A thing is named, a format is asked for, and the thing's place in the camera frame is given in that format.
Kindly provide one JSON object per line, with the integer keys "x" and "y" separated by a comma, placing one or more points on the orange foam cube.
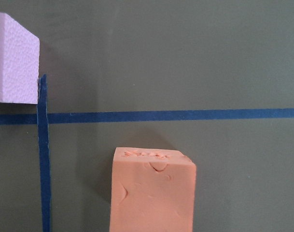
{"x": 153, "y": 190}

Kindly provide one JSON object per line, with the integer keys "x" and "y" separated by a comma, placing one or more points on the light pink foam cube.
{"x": 19, "y": 62}

